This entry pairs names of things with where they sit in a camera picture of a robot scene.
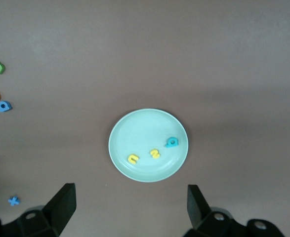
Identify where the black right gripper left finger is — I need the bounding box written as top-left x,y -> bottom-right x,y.
0,182 -> 77,237

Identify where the blue foam letter x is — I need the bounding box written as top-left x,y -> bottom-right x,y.
7,196 -> 20,207

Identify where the yellow foam letter u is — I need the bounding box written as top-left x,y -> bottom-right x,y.
126,153 -> 140,165

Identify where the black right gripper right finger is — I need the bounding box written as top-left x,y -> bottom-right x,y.
181,184 -> 285,237

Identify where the teal foam letter b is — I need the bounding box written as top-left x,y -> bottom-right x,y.
164,136 -> 179,149

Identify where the light green plate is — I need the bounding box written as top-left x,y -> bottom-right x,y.
108,108 -> 190,183

